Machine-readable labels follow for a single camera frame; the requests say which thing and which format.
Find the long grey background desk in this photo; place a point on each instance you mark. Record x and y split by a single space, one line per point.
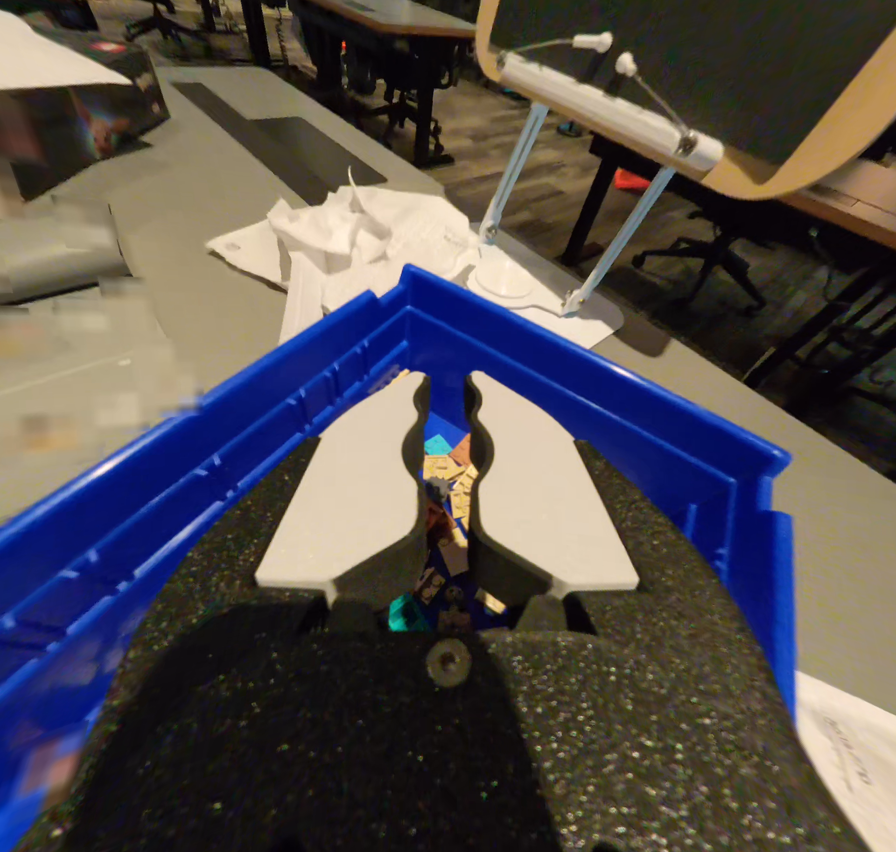
392 8

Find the pile of toy bricks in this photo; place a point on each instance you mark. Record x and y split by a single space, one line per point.
448 467

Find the open instruction booklet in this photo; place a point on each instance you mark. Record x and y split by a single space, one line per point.
70 264

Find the crumpled white paper bags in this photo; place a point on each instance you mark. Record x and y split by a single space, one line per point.
336 236

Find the blue plastic bin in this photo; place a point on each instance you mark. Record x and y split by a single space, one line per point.
560 376

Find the tan wooden table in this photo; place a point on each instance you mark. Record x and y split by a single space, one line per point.
861 201

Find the small orange object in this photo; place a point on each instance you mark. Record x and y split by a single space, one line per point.
630 183

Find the white desk lamp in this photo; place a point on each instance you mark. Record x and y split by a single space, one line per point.
595 106

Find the dark toy set box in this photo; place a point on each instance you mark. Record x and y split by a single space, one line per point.
105 117

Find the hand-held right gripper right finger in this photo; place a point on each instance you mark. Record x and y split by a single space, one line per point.
553 509

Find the printed white paper sheet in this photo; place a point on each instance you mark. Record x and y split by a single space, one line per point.
854 761

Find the dark panel with wooden edge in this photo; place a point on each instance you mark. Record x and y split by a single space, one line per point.
700 26

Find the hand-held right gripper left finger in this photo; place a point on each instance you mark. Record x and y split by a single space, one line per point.
336 509

